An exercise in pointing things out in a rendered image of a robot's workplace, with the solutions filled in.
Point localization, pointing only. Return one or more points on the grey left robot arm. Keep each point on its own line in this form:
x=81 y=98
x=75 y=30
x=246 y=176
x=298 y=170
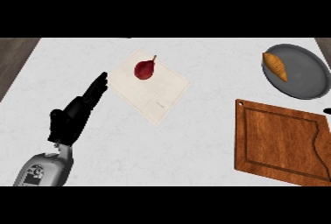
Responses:
x=45 y=169

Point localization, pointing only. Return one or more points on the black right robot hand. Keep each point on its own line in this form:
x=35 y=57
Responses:
x=329 y=110

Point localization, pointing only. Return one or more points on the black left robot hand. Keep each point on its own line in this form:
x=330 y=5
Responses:
x=73 y=115

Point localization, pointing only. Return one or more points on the red pear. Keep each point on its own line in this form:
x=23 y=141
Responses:
x=144 y=70

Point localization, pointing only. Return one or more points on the grey pan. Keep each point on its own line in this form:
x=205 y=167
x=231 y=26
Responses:
x=302 y=73

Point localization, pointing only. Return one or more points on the golden croissant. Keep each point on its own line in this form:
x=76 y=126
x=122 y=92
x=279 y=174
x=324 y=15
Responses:
x=276 y=66

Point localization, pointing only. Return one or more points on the brown wooden cutting board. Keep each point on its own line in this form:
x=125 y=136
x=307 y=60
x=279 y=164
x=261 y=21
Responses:
x=280 y=143

